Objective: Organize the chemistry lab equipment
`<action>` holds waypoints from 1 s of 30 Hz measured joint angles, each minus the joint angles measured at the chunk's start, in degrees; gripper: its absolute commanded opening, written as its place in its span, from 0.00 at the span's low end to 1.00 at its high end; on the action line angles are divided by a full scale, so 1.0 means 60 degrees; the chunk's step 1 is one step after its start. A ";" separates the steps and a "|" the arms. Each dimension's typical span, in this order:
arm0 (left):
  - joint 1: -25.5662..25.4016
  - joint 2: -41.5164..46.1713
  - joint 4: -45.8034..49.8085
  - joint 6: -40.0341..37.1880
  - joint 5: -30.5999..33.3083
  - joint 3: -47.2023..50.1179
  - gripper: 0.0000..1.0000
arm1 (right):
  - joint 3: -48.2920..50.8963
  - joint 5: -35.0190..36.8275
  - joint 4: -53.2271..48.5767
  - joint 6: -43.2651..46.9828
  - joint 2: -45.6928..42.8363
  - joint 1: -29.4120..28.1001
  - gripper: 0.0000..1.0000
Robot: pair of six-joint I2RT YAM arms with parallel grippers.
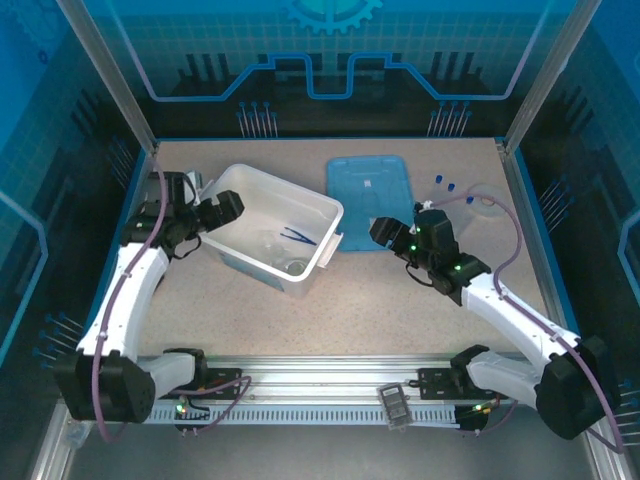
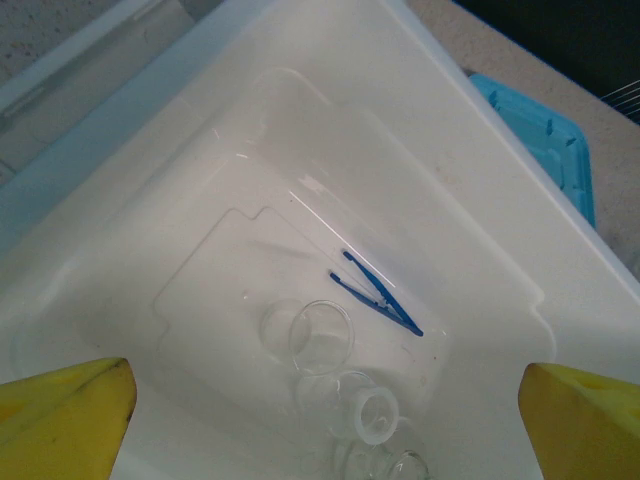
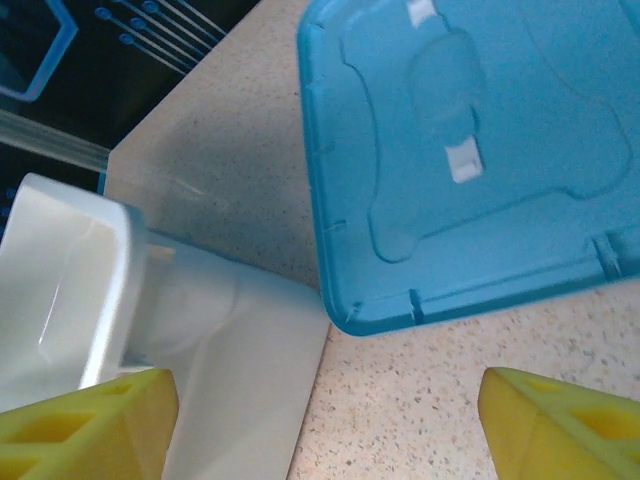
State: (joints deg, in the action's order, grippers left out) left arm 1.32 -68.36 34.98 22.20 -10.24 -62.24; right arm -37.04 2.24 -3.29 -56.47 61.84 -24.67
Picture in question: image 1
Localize clear plastic packet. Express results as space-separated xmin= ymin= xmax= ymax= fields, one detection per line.
xmin=64 ymin=424 xmax=89 ymax=449

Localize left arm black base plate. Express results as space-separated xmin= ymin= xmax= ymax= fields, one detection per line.
xmin=152 ymin=367 xmax=244 ymax=401

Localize white plastic storage box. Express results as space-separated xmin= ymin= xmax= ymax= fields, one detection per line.
xmin=197 ymin=163 xmax=345 ymax=300

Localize aluminium frame post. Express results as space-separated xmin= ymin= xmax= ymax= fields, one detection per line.
xmin=502 ymin=0 xmax=604 ymax=154
xmin=54 ymin=0 xmax=161 ymax=155

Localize aluminium mounting rail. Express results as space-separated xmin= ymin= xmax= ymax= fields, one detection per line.
xmin=134 ymin=352 xmax=546 ymax=409

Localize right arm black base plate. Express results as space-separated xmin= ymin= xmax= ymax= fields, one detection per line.
xmin=417 ymin=367 xmax=510 ymax=401

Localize glass conical flask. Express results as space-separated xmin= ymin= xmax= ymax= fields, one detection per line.
xmin=282 ymin=255 xmax=311 ymax=277

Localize clear tape roll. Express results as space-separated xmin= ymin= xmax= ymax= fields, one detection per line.
xmin=467 ymin=183 xmax=509 ymax=219

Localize white slotted cable duct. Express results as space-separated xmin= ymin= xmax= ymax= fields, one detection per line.
xmin=149 ymin=403 xmax=459 ymax=426

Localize blue plastic box lid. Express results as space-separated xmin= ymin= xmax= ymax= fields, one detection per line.
xmin=325 ymin=154 xmax=419 ymax=253

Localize small grey electronic box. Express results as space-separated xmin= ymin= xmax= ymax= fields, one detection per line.
xmin=375 ymin=382 xmax=412 ymax=431

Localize blue plastic tweezers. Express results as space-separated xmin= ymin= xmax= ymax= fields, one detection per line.
xmin=279 ymin=226 xmax=319 ymax=247

